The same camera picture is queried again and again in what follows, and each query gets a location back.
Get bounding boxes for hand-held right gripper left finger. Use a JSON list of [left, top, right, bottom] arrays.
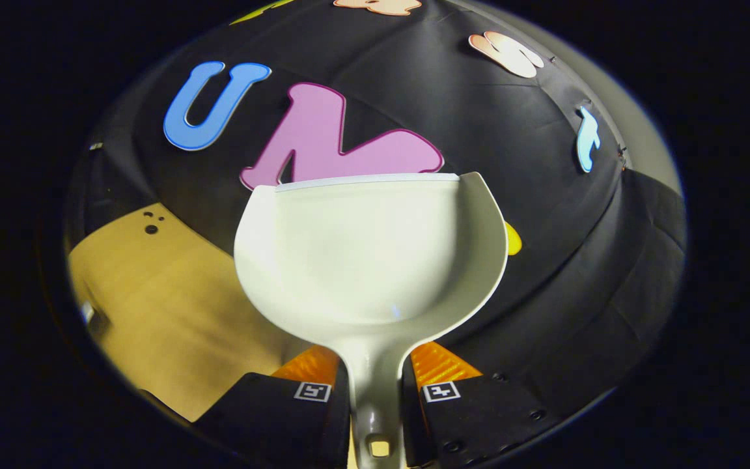
[[193, 345, 353, 469]]

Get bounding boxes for white dustpan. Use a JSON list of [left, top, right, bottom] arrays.
[[234, 172, 509, 469]]

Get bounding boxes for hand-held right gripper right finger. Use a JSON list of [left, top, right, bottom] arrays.
[[401, 341, 559, 468]]

